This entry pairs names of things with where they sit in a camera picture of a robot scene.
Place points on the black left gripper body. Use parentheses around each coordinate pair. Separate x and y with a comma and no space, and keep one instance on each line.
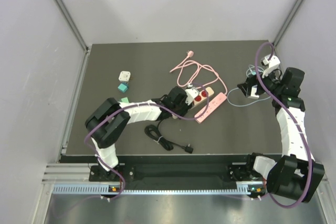
(182,108)

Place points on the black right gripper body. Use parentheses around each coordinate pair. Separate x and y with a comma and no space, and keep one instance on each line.
(272,86)

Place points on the white usb charger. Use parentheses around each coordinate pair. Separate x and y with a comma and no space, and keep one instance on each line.
(253,93)

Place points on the beige red power strip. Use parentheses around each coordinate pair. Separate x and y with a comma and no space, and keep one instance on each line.
(202,96)

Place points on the pink power strip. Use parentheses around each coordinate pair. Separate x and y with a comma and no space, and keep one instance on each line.
(212,106)

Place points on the green usb charger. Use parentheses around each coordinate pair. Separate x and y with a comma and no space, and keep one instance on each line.
(124,100)

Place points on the teal usb charger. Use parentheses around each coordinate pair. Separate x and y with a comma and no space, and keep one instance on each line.
(123,87)

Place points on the white square plug adapter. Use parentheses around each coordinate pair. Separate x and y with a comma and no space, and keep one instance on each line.
(124,76)

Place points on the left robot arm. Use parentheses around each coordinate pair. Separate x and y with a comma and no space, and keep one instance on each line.
(108,121)

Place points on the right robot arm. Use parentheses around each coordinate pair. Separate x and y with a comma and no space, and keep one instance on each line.
(296,175)

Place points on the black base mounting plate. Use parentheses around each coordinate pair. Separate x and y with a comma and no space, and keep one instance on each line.
(188,171)

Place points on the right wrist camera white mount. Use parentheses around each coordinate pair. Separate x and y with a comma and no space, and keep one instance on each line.
(271,63)

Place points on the pink round wall plug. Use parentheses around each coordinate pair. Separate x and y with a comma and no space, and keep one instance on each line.
(190,54)

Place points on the slotted grey cable duct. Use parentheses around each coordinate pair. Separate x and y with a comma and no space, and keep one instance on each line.
(238,188)

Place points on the aluminium frame rail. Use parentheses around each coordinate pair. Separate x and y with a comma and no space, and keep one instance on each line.
(72,173)

